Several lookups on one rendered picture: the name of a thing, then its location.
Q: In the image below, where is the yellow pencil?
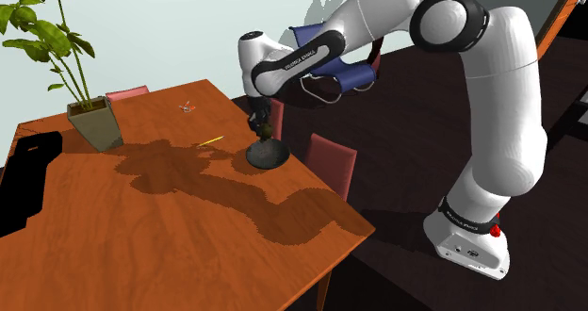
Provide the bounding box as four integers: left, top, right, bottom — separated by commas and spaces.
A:
196, 135, 225, 148

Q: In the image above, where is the black blocky object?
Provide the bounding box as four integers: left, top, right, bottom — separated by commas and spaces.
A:
0, 130, 63, 238

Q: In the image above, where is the dark grey bowl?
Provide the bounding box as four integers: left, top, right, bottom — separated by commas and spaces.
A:
245, 139, 292, 171

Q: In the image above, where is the blue folding chair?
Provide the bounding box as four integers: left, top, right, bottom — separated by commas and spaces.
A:
288, 22, 384, 105

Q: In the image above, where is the potted green plant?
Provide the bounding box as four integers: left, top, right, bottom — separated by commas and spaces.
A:
0, 0, 125, 154

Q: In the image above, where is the wooden dining table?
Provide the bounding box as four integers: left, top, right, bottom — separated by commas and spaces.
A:
0, 78, 376, 311

